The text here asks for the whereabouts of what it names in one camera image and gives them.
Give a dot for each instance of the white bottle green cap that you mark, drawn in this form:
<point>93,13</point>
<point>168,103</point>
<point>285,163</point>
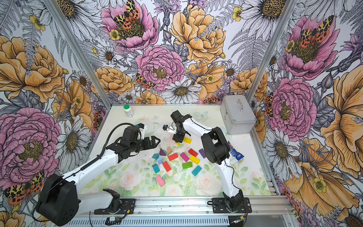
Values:
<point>128,110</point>

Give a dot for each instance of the silver metal first-aid case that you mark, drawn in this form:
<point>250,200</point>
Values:
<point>237,114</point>

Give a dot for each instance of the natural wood triangle block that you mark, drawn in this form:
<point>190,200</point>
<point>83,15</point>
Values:
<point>169,151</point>

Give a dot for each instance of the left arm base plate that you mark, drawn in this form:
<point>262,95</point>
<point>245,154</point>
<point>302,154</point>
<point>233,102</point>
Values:
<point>122,207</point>

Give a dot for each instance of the teal block right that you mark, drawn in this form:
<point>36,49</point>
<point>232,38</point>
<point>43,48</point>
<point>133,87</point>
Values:
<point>196,170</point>

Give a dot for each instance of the aluminium front rail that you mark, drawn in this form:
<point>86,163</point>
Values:
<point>267,211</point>

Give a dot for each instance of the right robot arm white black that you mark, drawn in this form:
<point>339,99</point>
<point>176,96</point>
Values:
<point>217,151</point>

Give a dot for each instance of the purple rectangular block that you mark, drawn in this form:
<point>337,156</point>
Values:
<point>202,153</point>

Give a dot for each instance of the magenta block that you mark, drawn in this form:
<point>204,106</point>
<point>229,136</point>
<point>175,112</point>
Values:
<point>184,157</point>

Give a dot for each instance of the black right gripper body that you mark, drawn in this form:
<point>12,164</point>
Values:
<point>179,135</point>

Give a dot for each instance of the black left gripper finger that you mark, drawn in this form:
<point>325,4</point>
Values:
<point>154,140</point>
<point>149,146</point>

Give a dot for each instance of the pink block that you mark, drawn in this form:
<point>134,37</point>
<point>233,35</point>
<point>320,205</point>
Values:
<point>160,181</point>

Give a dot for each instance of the purple triangle block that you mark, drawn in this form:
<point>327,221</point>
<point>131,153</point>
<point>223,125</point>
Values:
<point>162,152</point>

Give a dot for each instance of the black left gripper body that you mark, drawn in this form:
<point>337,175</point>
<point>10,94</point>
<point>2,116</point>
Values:
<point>138,146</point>

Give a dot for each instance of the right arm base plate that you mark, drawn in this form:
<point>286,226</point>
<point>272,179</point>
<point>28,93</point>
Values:
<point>221,205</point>

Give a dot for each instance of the small circuit board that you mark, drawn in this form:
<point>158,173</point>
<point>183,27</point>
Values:
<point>112,221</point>

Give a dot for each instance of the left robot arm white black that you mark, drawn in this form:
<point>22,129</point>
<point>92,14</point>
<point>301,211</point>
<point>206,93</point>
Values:
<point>60,201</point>

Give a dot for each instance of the teal block upper left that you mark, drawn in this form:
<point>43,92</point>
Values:
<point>155,156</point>

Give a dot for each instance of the teal block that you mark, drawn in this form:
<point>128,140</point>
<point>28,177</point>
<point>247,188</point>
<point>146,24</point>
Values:
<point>155,156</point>
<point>196,170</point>
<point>156,168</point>

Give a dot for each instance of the red block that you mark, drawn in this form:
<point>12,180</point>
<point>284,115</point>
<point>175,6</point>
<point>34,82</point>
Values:
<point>193,153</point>
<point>166,166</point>
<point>173,157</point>

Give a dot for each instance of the green block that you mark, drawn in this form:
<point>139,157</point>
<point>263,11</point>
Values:
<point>187,165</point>

